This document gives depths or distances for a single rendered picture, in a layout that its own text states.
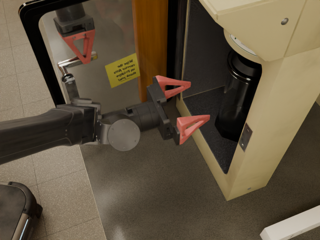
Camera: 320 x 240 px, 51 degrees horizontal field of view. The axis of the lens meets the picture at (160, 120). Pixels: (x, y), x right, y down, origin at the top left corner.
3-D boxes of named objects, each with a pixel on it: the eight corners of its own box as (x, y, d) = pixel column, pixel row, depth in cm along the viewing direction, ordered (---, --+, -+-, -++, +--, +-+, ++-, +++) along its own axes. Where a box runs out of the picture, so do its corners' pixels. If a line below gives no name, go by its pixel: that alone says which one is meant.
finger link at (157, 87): (187, 65, 72) (145, 77, 70) (201, 89, 68) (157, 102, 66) (185, 87, 77) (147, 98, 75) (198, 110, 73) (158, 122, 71)
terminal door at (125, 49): (173, 99, 95) (180, -39, 62) (69, 142, 86) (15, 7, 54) (172, 97, 95) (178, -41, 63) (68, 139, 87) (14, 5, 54)
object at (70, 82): (80, 98, 73) (75, 80, 69) (70, 102, 73) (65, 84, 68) (77, 92, 75) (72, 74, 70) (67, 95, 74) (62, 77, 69)
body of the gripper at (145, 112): (154, 83, 69) (120, 92, 68) (173, 120, 63) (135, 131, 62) (155, 103, 74) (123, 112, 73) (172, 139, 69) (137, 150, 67)
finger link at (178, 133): (200, 88, 68) (157, 101, 66) (216, 115, 64) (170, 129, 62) (198, 109, 73) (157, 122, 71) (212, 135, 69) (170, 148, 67)
